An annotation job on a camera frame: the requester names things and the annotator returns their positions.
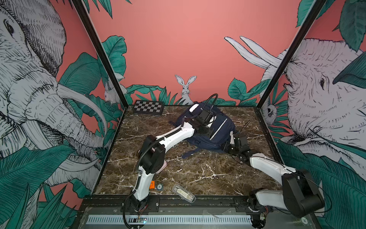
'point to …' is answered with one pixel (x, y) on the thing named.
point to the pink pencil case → (164, 165)
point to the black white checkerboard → (148, 107)
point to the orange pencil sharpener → (152, 186)
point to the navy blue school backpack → (223, 125)
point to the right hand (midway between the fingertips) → (220, 142)
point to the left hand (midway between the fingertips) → (212, 129)
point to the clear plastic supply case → (183, 193)
